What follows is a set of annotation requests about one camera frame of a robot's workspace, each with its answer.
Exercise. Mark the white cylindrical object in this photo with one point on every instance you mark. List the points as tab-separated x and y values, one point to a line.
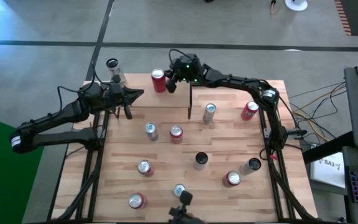
296	5

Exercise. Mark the red Coca-Cola can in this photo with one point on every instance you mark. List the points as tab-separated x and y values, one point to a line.
158	83

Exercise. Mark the red soda can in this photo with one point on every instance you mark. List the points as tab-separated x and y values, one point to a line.
137	201
232	179

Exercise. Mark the black power adapter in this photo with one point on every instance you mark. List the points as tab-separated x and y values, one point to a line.
295	133

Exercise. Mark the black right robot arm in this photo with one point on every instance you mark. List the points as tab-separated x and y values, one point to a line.
238	83

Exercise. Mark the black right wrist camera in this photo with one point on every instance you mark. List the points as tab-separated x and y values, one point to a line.
171	86

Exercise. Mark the white SA3 sign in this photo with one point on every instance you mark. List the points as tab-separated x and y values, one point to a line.
328	171

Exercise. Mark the green floor mat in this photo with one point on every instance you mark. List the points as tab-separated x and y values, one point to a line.
5	174

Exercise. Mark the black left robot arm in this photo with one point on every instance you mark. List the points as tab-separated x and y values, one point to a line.
57	137

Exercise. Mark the Star Wars Coca-Cola can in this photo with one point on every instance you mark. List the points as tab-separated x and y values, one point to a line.
145	168

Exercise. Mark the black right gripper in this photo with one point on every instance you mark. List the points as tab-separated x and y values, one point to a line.
186	71

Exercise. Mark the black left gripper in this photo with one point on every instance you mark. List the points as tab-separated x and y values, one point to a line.
112	96

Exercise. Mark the black desk edge bar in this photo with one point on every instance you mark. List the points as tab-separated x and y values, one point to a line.
328	147

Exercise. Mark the silver Red Bull can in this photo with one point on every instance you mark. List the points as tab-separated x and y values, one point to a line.
209	113
176	188

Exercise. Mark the blue Red Bull can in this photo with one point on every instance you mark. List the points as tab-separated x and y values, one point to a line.
151	132

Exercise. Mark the Celsius Peach Vibe can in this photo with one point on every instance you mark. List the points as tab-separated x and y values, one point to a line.
200	160

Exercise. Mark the white slim energy drink can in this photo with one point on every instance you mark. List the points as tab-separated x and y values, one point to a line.
117	73

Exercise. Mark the black aluminium table frame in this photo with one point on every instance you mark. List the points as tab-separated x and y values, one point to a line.
228	83

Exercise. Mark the wooden shelf with black legs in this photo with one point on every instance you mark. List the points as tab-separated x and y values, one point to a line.
154	99

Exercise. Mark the small red tag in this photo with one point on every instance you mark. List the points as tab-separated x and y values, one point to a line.
272	157

